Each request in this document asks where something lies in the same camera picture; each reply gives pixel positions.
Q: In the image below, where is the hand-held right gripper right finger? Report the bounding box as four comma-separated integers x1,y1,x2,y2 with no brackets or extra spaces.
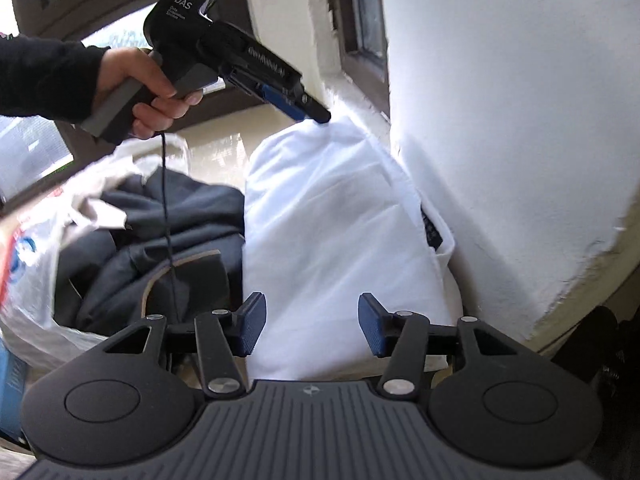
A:
358,292,548,400

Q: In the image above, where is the dark grey garment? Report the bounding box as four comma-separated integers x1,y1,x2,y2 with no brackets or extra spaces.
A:
52,167,246,336

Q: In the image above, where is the person's left forearm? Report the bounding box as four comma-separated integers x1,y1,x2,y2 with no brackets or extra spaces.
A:
0,35,113,123

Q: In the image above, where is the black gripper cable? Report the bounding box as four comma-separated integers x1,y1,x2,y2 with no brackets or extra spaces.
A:
161,130,182,326

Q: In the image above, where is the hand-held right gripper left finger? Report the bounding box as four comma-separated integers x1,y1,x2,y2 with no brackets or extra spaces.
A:
75,291,267,400

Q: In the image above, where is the blue box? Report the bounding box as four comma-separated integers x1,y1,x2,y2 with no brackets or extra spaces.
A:
0,345,36,441

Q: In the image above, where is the white shirt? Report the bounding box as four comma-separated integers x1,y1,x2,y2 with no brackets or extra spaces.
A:
243,115,463,381

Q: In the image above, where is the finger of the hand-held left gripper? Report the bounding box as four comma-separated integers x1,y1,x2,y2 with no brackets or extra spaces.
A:
287,77,332,125
224,72,307,122

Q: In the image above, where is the person's left hand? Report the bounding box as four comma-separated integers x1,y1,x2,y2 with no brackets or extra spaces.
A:
94,46,205,141

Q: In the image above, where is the white plastic bag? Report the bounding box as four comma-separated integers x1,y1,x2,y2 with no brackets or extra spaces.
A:
0,132,191,376

